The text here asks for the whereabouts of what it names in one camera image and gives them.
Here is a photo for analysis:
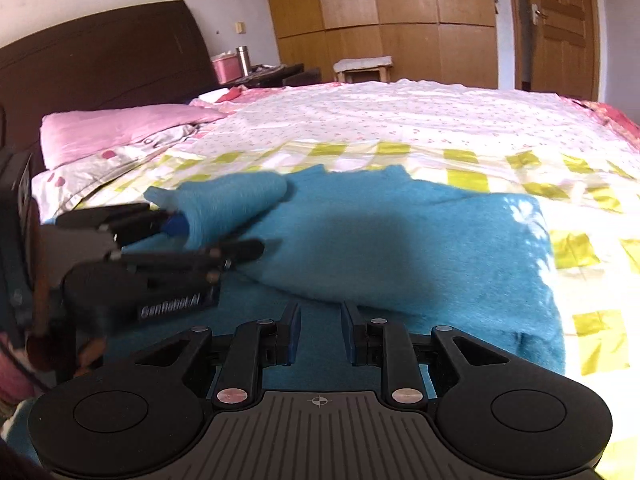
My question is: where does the pink storage box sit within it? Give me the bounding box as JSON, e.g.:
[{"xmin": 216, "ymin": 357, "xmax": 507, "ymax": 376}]
[{"xmin": 210, "ymin": 51, "xmax": 247, "ymax": 85}]

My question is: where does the wooden stool with white cloth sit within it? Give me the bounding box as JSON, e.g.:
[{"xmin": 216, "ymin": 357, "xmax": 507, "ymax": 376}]
[{"xmin": 332, "ymin": 55, "xmax": 395, "ymax": 84}]

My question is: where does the white pink patterned pillow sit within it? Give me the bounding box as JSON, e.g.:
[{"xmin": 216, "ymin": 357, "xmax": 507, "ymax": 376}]
[{"xmin": 31, "ymin": 122, "xmax": 206, "ymax": 223}]

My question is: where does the wooden door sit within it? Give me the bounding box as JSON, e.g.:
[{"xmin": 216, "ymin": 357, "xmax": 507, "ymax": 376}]
[{"xmin": 504, "ymin": 0, "xmax": 602, "ymax": 102}]

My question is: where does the pink red patterned cloth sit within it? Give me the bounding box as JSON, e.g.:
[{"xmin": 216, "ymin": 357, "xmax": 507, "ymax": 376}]
[{"xmin": 197, "ymin": 86, "xmax": 253, "ymax": 107}]

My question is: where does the dark wooden nightstand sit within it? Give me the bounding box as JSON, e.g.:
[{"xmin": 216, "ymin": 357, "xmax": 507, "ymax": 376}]
[{"xmin": 219, "ymin": 63, "xmax": 322, "ymax": 91}]

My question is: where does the dark wooden bed headboard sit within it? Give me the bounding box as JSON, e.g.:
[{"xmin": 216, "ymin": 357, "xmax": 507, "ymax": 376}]
[{"xmin": 0, "ymin": 0, "xmax": 222, "ymax": 183}]

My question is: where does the pink clothing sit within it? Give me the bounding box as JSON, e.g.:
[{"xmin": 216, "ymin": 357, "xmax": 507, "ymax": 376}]
[{"xmin": 0, "ymin": 327, "xmax": 48, "ymax": 423}]

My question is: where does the blue knitted sweater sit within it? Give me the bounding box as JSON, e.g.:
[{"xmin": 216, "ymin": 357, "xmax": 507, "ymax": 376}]
[{"xmin": 5, "ymin": 164, "xmax": 567, "ymax": 461}]

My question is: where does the wooden wardrobe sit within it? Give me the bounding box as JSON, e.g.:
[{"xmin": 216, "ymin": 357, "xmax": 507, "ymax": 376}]
[{"xmin": 260, "ymin": 0, "xmax": 501, "ymax": 91}]

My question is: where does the pink patterned blanket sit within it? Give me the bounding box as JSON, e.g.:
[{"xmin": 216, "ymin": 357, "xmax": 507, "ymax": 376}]
[{"xmin": 575, "ymin": 99, "xmax": 640, "ymax": 153}]

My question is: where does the yellow green checked bed sheet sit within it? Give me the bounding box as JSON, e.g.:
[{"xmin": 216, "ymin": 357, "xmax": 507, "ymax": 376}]
[{"xmin": 45, "ymin": 140, "xmax": 640, "ymax": 480}]

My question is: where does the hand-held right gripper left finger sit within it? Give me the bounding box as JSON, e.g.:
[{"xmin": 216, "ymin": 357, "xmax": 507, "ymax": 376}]
[{"xmin": 135, "ymin": 302, "xmax": 302, "ymax": 408}]

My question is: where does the white floral bed sheet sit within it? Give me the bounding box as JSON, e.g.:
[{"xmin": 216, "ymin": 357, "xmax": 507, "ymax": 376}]
[{"xmin": 189, "ymin": 79, "xmax": 640, "ymax": 173}]

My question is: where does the person's left hand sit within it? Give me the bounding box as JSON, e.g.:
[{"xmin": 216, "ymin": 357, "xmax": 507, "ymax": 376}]
[{"xmin": 25, "ymin": 199, "xmax": 108, "ymax": 375}]

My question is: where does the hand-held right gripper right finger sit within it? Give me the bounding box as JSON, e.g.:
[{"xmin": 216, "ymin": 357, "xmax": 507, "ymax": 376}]
[{"xmin": 341, "ymin": 301, "xmax": 509, "ymax": 408}]

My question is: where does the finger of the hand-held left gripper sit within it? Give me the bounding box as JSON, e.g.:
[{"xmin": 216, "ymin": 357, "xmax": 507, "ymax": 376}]
[
  {"xmin": 102, "ymin": 239, "xmax": 266, "ymax": 287},
  {"xmin": 54, "ymin": 203, "xmax": 190, "ymax": 250}
]

